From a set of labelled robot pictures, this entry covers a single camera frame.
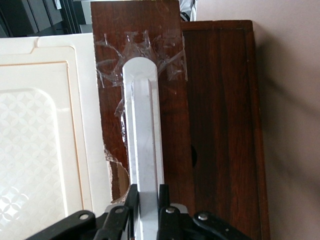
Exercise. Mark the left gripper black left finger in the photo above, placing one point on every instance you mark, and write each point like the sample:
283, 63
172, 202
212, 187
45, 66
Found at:
132, 215

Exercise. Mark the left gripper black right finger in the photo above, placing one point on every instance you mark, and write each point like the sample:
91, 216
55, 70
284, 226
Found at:
165, 225

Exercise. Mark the dark wooden board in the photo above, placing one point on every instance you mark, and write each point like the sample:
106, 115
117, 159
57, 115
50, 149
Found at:
172, 125

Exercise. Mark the dark wooden cabinet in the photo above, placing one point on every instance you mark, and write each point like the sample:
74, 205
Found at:
225, 125

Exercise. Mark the clear adhesive tape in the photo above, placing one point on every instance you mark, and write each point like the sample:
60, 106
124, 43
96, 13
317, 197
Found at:
140, 45

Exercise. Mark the white background object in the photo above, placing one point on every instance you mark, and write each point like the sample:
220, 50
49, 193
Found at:
188, 10

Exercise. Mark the dark background shelving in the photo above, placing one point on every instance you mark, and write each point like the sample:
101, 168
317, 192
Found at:
37, 17

